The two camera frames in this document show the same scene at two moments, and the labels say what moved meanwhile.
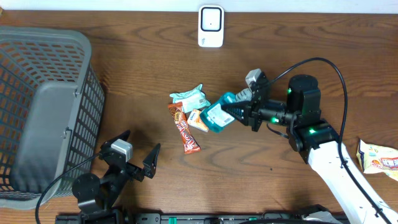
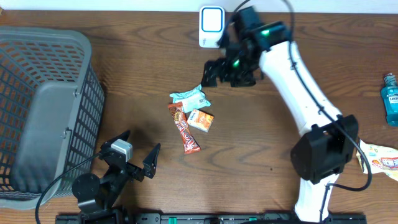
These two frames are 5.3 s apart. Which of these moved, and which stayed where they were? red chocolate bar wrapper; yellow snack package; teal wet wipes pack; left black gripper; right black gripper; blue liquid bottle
Moved: right black gripper; blue liquid bottle
Stayed: yellow snack package; teal wet wipes pack; left black gripper; red chocolate bar wrapper
